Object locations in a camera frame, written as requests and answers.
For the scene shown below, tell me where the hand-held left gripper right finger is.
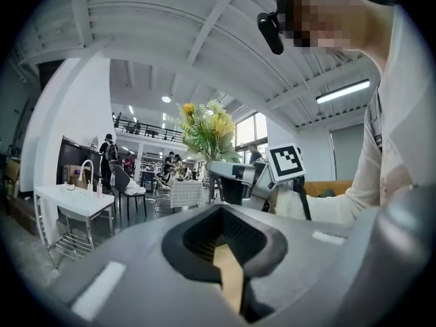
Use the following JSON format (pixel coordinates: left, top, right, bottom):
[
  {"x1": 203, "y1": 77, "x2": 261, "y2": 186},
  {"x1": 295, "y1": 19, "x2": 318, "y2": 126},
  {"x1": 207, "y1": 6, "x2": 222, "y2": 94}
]
[{"x1": 221, "y1": 203, "x2": 379, "y2": 325}]

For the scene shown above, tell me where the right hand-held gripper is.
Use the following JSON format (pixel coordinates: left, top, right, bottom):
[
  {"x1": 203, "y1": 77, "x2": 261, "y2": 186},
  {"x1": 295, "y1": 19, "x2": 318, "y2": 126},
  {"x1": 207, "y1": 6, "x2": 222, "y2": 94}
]
[{"x1": 205, "y1": 142, "x2": 308, "y2": 215}]

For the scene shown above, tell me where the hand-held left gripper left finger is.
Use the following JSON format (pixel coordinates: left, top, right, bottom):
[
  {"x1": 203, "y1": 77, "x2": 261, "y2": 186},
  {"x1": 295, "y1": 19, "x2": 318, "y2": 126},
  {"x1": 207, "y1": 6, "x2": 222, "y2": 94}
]
[{"x1": 47, "y1": 203, "x2": 245, "y2": 327}]

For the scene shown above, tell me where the yellow artificial flowers bunch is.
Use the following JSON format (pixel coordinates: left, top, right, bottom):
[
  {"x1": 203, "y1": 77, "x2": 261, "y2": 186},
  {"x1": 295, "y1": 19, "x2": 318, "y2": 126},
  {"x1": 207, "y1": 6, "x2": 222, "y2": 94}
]
[{"x1": 169, "y1": 98, "x2": 243, "y2": 204}]

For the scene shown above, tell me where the person's right forearm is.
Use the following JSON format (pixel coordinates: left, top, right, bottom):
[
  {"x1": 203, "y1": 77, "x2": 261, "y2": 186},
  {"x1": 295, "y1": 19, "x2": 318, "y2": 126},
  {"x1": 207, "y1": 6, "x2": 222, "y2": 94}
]
[{"x1": 271, "y1": 178, "x2": 362, "y2": 227}]

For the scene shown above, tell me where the checked cloth table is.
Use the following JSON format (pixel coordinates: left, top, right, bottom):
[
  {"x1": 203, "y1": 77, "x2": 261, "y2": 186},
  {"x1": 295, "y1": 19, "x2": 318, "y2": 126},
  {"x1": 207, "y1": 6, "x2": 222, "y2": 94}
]
[{"x1": 168, "y1": 178, "x2": 206, "y2": 210}]

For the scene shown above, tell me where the light wooden table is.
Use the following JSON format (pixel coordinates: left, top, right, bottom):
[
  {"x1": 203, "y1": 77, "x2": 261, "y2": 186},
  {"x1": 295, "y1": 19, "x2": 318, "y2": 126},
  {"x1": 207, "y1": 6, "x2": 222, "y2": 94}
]
[{"x1": 212, "y1": 245, "x2": 245, "y2": 315}]

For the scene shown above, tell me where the orange sofa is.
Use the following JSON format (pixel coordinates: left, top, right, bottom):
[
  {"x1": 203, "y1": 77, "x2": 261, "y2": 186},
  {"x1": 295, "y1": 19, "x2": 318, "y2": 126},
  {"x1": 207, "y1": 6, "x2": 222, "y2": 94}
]
[{"x1": 302, "y1": 178, "x2": 354, "y2": 198}]

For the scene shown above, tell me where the white bag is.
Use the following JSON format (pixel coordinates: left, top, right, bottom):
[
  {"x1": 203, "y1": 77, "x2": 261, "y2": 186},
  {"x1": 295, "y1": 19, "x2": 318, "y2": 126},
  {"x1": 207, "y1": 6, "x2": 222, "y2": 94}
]
[{"x1": 123, "y1": 178, "x2": 147, "y2": 196}]

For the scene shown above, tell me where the black dining chair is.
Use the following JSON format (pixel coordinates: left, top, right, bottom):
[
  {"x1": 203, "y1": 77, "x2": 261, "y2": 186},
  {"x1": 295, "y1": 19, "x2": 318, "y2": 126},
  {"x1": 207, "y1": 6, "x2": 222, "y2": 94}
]
[{"x1": 112, "y1": 164, "x2": 148, "y2": 218}]

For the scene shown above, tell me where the black balcony railing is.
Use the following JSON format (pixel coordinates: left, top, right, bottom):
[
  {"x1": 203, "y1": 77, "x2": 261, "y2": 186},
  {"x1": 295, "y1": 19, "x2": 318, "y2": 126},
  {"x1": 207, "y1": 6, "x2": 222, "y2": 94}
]
[{"x1": 113, "y1": 116, "x2": 185, "y2": 143}]

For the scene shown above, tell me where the white sink stand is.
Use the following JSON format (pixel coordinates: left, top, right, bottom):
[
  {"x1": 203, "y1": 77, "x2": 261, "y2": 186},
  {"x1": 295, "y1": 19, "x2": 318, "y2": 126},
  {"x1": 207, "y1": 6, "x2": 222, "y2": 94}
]
[{"x1": 33, "y1": 158, "x2": 116, "y2": 269}]

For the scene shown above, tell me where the brown cardboard box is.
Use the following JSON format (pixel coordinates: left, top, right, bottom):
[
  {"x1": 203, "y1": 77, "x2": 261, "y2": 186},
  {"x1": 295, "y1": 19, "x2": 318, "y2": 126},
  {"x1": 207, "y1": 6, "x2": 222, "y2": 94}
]
[{"x1": 62, "y1": 163, "x2": 93, "y2": 191}]

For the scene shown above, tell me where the long ceiling lamp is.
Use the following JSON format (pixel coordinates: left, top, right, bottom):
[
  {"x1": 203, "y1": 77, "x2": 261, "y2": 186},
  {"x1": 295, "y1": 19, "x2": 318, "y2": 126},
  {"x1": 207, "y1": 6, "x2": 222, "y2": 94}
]
[{"x1": 315, "y1": 78, "x2": 371, "y2": 105}]

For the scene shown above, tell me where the person's cream sweatshirt torso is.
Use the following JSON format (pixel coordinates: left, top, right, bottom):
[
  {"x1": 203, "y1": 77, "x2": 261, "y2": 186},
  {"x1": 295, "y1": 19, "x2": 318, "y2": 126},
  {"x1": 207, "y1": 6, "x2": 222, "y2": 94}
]
[{"x1": 349, "y1": 4, "x2": 436, "y2": 218}]

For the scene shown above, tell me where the person's head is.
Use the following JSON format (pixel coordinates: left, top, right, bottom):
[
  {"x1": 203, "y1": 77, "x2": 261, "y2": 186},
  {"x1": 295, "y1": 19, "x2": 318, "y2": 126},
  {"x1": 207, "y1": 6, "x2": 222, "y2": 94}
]
[{"x1": 275, "y1": 0, "x2": 388, "y2": 58}]

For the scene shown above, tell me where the black wrist strap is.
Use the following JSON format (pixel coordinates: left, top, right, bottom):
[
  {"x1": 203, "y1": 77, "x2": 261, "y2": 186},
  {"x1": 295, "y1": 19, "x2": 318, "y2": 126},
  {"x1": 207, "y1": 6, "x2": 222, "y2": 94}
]
[{"x1": 293, "y1": 177, "x2": 313, "y2": 221}]

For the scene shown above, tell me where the black head-worn camera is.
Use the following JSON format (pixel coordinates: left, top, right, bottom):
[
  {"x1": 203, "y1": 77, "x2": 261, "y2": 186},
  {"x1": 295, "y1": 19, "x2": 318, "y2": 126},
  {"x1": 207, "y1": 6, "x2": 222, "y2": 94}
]
[{"x1": 256, "y1": 11, "x2": 285, "y2": 56}]

